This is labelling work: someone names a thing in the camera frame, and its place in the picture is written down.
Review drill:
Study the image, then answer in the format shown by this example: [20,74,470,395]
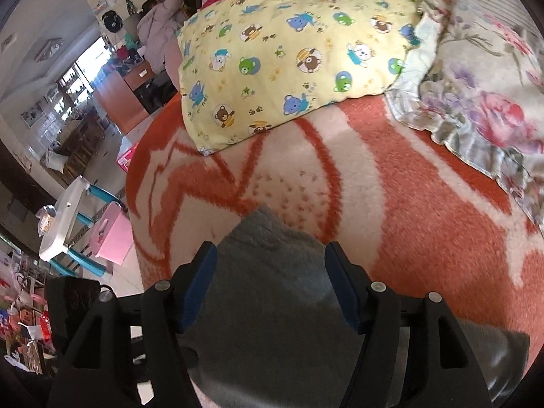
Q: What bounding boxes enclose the grey sweatpants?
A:
[181,206,529,407]

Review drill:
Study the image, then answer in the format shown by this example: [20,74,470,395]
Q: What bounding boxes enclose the pink child chair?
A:
[88,202,134,265]

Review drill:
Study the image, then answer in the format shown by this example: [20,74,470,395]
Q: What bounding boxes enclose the white and teal child chair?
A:
[39,176,127,277]

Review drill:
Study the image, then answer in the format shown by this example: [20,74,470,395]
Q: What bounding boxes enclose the orange and white blanket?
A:
[124,93,544,408]

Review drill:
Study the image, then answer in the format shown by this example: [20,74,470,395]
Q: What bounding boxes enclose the brown wooden cabinet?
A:
[94,60,155,135]

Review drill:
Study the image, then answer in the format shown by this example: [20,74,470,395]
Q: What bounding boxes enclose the floral pillow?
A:
[386,0,543,226]

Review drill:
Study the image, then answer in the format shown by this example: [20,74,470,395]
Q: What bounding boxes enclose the yellow cartoon bear pillow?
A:
[178,0,422,155]

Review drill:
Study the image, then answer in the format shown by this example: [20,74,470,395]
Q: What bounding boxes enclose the pink jacket on chair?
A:
[136,0,187,74]

